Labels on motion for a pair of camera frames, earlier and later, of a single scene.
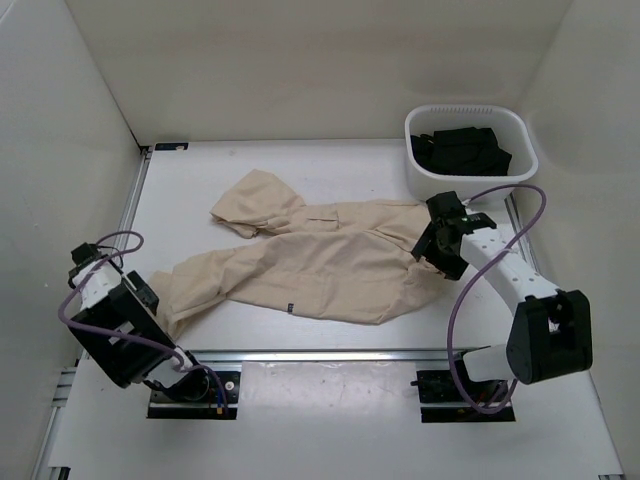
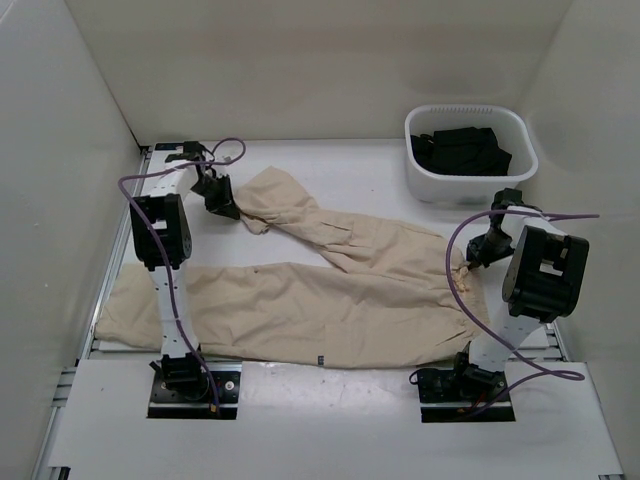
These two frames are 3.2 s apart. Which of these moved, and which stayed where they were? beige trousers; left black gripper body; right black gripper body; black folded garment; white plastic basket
Moved: left black gripper body; beige trousers; right black gripper body
Stayed: black folded garment; white plastic basket
